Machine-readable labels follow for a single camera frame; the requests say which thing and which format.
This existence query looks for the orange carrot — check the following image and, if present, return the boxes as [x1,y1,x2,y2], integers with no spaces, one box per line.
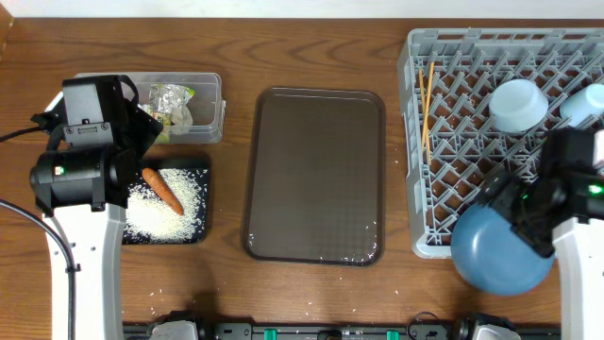
[142,168,184,215]

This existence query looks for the wooden chopstick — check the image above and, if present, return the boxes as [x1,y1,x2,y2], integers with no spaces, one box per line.
[422,61,434,149]
[418,69,431,165]

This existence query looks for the dark brown serving tray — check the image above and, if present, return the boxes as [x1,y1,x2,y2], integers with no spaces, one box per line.
[242,87,386,267]

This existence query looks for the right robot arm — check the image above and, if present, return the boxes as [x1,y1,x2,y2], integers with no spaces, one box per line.
[478,128,603,339]

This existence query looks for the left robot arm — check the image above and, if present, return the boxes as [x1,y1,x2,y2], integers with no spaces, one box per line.
[30,75,162,339]

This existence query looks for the grey dishwasher rack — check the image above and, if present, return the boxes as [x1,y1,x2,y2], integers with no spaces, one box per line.
[397,28,603,259]

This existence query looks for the yellow silver snack wrapper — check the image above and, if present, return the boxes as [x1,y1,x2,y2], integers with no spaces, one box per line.
[140,83,195,144]

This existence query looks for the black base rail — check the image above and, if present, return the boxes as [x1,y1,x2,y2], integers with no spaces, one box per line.
[124,323,562,340]

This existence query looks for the white rice pile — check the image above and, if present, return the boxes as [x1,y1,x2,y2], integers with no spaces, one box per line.
[124,168,210,245]

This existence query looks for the clear plastic bin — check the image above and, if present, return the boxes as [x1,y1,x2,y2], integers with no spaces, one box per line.
[75,71,227,145]

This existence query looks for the light blue cup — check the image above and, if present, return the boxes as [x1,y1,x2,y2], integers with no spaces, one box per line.
[560,83,604,128]

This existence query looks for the white paper napkin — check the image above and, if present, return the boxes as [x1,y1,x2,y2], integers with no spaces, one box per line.
[171,105,193,135]

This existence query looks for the light blue bowl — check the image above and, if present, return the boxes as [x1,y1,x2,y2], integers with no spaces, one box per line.
[488,79,548,133]

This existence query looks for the black plastic tray bin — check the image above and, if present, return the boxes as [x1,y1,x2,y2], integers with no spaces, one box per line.
[121,158,212,247]

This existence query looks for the dark blue plate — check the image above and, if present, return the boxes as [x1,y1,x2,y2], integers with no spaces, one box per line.
[450,204,555,296]

